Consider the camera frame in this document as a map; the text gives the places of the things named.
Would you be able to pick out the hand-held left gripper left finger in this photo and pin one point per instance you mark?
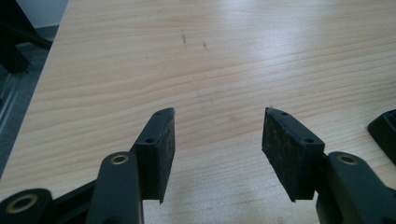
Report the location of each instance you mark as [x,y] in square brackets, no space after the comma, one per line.
[155,149]

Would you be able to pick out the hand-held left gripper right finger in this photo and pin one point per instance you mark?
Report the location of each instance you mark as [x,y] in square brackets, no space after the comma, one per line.
[292,149]

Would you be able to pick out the black metal stand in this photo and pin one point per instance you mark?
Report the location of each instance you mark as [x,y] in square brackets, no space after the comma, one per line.
[12,34]

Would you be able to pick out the grey metal rail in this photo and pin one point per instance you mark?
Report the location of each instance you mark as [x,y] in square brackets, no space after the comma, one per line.
[7,99]

